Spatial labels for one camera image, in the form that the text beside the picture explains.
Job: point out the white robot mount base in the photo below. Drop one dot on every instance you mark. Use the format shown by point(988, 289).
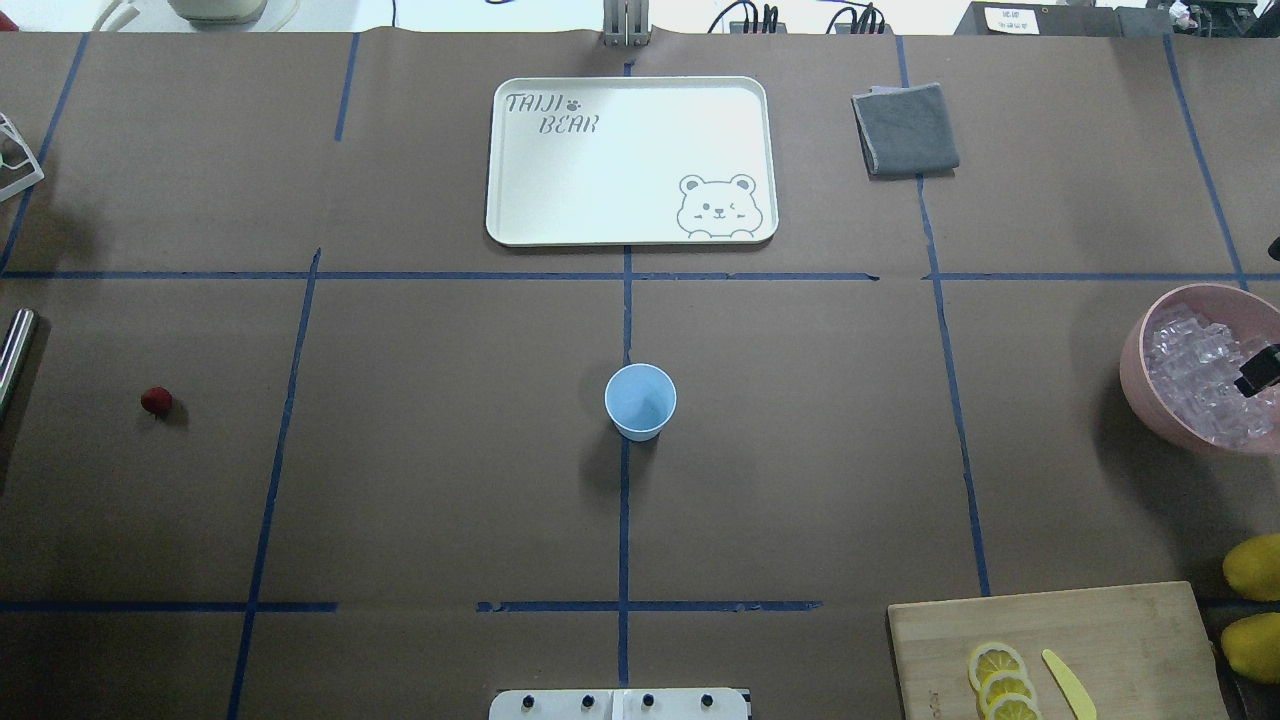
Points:
point(623, 703)

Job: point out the red strawberry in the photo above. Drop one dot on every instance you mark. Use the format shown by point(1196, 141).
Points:
point(157, 401)

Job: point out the light blue plastic cup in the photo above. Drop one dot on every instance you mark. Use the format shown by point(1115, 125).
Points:
point(640, 399)

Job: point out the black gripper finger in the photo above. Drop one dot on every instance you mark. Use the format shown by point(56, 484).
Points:
point(1260, 372)

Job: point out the lemon slice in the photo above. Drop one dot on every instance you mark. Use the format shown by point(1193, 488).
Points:
point(992, 658)
point(1006, 683)
point(1013, 706)

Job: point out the whole yellow lemon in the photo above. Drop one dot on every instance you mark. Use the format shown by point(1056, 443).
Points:
point(1251, 647)
point(1251, 569)

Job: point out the grey folded cloth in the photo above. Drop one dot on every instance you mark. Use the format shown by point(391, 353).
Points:
point(904, 131)

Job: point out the white bear serving tray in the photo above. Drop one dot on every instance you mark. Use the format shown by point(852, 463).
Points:
point(615, 161)

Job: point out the aluminium frame post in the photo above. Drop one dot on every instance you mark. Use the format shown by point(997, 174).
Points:
point(626, 23)

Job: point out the wooden cutting board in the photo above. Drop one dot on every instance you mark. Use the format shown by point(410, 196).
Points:
point(1140, 650)

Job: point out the yellow plastic knife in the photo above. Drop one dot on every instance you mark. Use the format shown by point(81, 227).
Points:
point(1071, 687)

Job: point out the steel muddler black tip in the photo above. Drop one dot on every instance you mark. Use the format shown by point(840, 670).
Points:
point(15, 348)

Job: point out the white wire cup rack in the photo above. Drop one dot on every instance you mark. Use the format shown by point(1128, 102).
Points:
point(20, 168)

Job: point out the pink bowl of ice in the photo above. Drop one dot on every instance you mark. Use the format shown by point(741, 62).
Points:
point(1180, 361)

